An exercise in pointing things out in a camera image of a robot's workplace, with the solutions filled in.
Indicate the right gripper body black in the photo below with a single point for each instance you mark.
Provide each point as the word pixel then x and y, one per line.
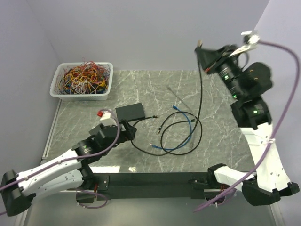
pixel 229 61

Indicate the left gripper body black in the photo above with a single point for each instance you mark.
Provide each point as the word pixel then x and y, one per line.
pixel 122 137

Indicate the black ethernet cable long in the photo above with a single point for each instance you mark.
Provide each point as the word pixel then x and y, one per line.
pixel 191 118

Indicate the black network switch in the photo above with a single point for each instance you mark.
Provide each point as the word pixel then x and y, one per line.
pixel 130 113
pixel 96 131

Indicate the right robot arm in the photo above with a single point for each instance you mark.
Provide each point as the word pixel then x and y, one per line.
pixel 267 182

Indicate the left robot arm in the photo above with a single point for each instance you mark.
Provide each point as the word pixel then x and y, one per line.
pixel 70 170

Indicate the white plastic basket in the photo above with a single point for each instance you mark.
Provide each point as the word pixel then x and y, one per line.
pixel 82 81

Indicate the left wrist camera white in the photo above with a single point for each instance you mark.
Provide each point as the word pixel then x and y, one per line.
pixel 106 118

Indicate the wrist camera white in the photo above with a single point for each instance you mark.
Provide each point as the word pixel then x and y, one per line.
pixel 106 118
pixel 250 41

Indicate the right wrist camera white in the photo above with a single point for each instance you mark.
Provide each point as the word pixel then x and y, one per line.
pixel 250 41

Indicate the black ethernet cable short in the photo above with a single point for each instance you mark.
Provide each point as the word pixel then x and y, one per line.
pixel 181 131

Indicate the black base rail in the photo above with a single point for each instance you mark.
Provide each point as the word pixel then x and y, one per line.
pixel 196 185

